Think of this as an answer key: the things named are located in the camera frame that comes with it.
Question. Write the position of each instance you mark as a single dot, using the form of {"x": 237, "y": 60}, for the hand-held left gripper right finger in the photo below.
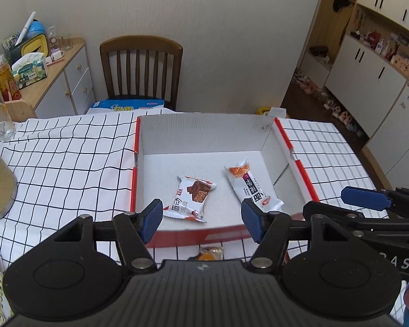
{"x": 252, "y": 221}

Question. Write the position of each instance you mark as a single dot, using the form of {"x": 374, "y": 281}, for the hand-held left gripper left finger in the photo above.
{"x": 151, "y": 219}

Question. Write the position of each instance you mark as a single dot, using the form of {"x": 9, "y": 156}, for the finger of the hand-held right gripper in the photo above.
{"x": 340, "y": 211}
{"x": 361, "y": 197}

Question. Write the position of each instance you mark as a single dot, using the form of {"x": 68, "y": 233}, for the white orange snack packet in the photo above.
{"x": 248, "y": 184}

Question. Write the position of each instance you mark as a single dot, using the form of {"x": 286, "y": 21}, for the white chocolate snack packet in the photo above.
{"x": 191, "y": 197}

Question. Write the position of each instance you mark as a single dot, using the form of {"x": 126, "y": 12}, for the yellow orange snack packet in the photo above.
{"x": 208, "y": 253}

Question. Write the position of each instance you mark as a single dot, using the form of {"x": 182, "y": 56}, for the white red cardboard box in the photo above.
{"x": 204, "y": 136}

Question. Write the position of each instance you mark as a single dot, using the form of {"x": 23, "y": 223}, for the white refrigerator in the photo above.
{"x": 402, "y": 133}

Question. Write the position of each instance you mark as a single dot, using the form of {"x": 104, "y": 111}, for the checked white tablecloth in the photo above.
{"x": 71, "y": 163}

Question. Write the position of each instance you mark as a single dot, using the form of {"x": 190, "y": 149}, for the row of shoes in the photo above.
{"x": 327, "y": 100}

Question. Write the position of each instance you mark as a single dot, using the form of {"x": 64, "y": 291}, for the small yellow object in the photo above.
{"x": 262, "y": 110}

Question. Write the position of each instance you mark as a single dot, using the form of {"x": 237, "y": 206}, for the small white container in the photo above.
{"x": 278, "y": 112}

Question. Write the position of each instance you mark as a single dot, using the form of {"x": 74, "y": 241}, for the blue white plastic bag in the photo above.
{"x": 133, "y": 105}

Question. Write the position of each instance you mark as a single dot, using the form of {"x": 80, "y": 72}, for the white wardrobe cabinet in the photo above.
{"x": 371, "y": 71}

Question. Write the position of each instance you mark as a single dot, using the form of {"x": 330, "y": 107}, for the brown wooden chair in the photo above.
{"x": 139, "y": 71}

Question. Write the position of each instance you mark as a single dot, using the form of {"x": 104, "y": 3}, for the wooden sideboard with grey drawers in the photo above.
{"x": 78, "y": 85}

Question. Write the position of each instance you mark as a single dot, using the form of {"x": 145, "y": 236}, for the row of shelf ornaments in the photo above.
{"x": 392, "y": 46}

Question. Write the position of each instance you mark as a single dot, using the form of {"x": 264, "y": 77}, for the light wooden chair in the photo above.
{"x": 18, "y": 110}

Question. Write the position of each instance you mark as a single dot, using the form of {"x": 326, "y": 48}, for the clear drinking glass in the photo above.
{"x": 0, "y": 119}

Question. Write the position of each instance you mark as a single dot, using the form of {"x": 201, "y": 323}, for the white charger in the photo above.
{"x": 56, "y": 55}

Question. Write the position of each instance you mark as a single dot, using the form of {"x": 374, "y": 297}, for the green tissue pack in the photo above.
{"x": 29, "y": 70}

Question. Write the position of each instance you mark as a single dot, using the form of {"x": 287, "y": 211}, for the short clear glass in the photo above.
{"x": 66, "y": 43}

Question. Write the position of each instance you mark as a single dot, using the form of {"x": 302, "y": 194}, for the black hanging bag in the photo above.
{"x": 342, "y": 0}

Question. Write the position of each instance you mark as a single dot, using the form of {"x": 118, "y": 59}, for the yellow drink bottle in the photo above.
{"x": 5, "y": 78}

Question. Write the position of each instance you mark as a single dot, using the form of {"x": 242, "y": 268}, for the tall clear glass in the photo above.
{"x": 53, "y": 41}

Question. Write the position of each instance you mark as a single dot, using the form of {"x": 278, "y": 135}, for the yellow blue box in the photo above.
{"x": 35, "y": 39}

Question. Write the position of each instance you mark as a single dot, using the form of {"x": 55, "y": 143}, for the dark desk organizer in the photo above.
{"x": 11, "y": 49}

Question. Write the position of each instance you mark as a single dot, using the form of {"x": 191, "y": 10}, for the white stick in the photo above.
{"x": 25, "y": 29}

